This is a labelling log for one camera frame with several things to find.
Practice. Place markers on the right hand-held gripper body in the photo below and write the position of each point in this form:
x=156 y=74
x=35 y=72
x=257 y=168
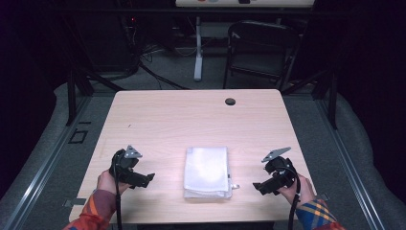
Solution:
x=279 y=167

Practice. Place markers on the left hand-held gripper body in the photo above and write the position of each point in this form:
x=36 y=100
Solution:
x=125 y=163

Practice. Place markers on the white mesh laundry bag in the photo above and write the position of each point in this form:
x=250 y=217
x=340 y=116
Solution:
x=207 y=172

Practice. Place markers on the person's left hand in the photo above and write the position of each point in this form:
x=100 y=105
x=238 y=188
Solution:
x=107 y=183

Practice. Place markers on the person's right hand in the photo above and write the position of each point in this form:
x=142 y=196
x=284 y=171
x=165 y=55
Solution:
x=301 y=191

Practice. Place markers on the black metal stand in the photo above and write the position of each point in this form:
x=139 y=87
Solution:
x=72 y=96
x=332 y=96

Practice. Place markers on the black folding chair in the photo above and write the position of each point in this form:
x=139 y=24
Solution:
x=261 y=48

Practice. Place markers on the white desk leg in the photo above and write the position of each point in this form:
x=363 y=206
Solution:
x=198 y=57

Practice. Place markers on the black metal crossbar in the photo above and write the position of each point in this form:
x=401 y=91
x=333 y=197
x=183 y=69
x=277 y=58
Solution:
x=159 y=11

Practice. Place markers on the grey table bracket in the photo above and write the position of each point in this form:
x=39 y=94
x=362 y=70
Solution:
x=75 y=202
x=322 y=196

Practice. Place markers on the grey metal floor rail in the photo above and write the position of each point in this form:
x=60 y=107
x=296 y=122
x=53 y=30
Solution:
x=351 y=166
x=44 y=166

